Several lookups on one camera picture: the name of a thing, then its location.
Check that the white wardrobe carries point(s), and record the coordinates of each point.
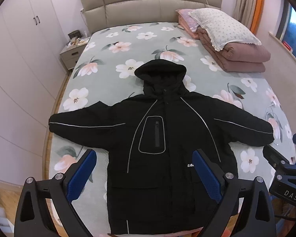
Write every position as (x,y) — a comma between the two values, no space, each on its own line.
(31,76)

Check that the black hooded jacket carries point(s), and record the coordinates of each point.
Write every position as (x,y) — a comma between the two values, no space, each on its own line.
(152,184)

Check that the beige padded headboard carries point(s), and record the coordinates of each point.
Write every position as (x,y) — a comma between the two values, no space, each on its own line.
(103,14)

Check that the folded mauve quilt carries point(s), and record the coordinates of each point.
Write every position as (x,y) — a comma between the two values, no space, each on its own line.
(237,57)

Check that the items on bedside table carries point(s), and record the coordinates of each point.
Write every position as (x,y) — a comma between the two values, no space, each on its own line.
(76,38)

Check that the window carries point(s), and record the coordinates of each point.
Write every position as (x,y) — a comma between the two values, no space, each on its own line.
(286,32)

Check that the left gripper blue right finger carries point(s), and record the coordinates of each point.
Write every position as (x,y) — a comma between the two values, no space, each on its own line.
(209,173)

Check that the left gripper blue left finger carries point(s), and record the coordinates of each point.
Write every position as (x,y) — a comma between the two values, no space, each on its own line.
(78,174)

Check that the pink folded blanket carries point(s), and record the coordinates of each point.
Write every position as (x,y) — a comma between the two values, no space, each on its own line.
(188,23)

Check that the beige curtain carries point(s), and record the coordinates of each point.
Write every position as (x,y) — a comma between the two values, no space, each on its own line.
(244,12)

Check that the floral green bed sheet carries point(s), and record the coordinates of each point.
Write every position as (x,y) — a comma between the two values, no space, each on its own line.
(105,72)

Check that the grey bedside table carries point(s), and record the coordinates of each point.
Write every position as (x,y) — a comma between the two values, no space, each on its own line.
(71,53)

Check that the white floral pillow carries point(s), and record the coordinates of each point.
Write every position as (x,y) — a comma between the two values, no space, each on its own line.
(222,29)

